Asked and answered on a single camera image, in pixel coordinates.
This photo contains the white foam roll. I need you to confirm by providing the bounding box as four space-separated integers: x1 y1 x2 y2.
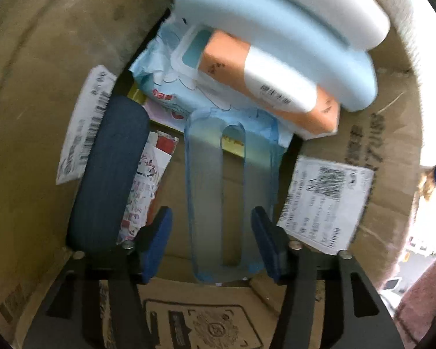
291 0 390 51

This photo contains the white shipping label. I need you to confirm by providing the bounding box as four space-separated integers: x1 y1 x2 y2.
277 156 374 255

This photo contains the red white printed packet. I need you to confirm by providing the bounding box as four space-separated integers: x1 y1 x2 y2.
118 131 178 243

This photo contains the white barcode label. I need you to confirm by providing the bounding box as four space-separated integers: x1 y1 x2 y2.
55 65 116 185

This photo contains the dark blue case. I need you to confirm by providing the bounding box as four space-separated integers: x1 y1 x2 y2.
65 95 151 253

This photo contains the light blue foam roll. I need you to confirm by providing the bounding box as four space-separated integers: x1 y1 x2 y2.
174 0 377 112

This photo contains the orange white wet wipes pack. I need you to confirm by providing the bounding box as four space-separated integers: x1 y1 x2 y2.
197 30 341 137

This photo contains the brown cardboard box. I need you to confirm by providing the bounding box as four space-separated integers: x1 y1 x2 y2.
0 0 422 348

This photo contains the blue tissue pack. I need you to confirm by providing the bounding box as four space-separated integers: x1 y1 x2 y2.
128 16 295 150

